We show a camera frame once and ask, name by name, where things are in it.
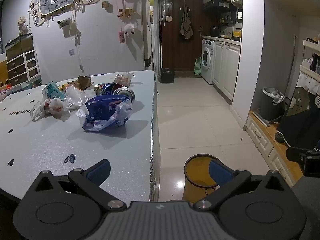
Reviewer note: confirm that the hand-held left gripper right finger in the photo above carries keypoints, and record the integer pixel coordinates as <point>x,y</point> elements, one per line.
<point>221,173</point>

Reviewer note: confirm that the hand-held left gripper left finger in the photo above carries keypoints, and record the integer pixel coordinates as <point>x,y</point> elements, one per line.
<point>98,172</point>

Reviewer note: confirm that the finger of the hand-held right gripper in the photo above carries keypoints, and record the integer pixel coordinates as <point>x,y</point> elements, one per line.
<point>298,154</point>

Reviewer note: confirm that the yellow trash bin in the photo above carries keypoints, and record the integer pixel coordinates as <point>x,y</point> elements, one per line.
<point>197,170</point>

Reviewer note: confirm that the white plastic bag red print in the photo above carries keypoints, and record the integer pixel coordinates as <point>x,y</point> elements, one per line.
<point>53,106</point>

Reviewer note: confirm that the teal plastic bag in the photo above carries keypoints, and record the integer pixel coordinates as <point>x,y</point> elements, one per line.
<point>53,91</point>

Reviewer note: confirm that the paper ball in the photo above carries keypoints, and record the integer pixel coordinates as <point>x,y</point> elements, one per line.
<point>123,78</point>

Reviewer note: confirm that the grey trash bin with liner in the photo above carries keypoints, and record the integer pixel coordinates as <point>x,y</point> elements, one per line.
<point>271,105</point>

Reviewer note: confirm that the dark printed cloth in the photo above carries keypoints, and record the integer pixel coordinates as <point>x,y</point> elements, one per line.
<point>300,120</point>

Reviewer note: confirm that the low wooden top cabinet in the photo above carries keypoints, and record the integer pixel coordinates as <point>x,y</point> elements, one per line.
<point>265,140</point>

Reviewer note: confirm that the grey flat board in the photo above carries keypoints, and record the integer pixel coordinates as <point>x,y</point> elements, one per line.
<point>261,118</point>

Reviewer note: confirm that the blue plastic bag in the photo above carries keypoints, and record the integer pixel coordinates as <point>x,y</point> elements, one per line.
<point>105,112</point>

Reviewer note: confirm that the clear plastic bag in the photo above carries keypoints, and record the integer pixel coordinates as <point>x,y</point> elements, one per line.
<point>75,97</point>

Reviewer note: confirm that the blue soda can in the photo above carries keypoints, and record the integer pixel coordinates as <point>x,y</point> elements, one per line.
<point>117,91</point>

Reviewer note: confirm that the brown cardboard piece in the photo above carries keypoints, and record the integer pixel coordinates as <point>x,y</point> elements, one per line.
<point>82,82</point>

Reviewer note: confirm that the white kitchen base cabinet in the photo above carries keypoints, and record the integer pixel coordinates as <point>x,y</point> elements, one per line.
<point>226,67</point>

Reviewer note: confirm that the green bag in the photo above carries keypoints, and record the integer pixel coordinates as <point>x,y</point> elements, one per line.
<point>198,66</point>

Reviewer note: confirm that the black storage box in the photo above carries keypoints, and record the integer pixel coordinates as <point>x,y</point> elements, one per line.
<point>167,75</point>

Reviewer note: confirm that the white washing machine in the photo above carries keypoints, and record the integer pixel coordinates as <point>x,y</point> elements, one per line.
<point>207,60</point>

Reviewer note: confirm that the brown wooden door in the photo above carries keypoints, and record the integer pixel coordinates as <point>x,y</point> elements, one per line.
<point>177,52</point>

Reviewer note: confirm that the white drawer cabinet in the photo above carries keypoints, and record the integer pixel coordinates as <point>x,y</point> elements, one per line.
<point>22,67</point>

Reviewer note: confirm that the pink hanging tag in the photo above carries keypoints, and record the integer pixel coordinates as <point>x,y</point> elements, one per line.
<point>121,36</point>

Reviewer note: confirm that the black cooking pot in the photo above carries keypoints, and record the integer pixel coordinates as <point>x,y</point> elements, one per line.
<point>215,31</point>

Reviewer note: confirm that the white hanging plush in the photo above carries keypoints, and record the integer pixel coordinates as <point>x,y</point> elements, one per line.
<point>128,28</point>

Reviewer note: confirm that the glass tank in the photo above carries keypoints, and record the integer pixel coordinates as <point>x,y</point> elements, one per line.
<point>18,46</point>

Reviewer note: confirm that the hanging cloth bag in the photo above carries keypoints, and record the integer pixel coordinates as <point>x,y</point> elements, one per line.
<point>186,27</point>

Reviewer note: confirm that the dried flower bunch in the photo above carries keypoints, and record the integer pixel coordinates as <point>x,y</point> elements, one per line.
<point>22,23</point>

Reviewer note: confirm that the black range hood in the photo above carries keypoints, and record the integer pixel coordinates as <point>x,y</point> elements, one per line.
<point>218,5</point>

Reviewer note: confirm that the hanging kitchen utensils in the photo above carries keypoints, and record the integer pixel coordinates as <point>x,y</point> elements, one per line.
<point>167,11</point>

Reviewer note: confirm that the white wall shelf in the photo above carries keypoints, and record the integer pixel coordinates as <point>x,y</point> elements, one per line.
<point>311,55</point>

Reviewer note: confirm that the white wall socket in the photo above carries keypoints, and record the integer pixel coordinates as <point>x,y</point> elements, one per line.
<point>71,52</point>

